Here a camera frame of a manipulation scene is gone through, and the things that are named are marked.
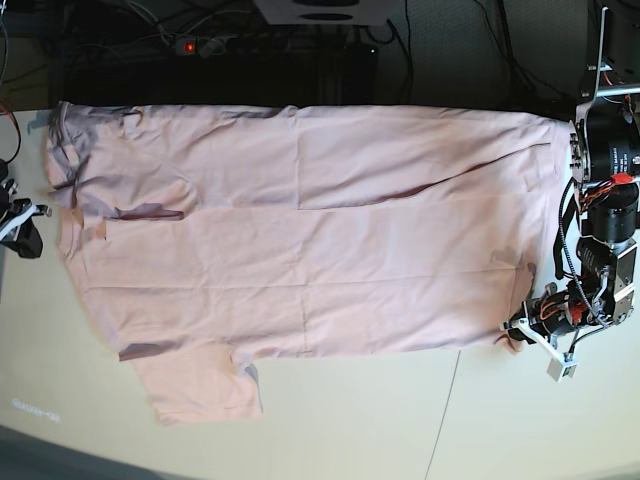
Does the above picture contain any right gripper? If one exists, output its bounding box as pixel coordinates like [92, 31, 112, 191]
[0, 199, 52, 259]

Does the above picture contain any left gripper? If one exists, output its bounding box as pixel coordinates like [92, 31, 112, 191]
[501, 282, 575, 360]

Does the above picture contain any pink T-shirt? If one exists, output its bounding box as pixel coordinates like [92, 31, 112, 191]
[45, 102, 572, 425]

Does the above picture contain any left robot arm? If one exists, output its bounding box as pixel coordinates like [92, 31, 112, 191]
[502, 1, 639, 380]

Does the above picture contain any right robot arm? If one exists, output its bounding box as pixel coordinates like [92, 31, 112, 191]
[0, 160, 52, 259]

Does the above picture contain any white power strip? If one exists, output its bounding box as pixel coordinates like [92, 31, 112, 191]
[173, 34, 291, 58]

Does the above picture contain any black box under table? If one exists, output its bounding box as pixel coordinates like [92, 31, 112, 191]
[317, 43, 378, 105]

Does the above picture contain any white box under table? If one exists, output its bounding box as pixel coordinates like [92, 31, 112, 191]
[253, 0, 399, 26]

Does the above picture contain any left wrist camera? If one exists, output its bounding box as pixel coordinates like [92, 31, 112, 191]
[547, 358, 578, 382]

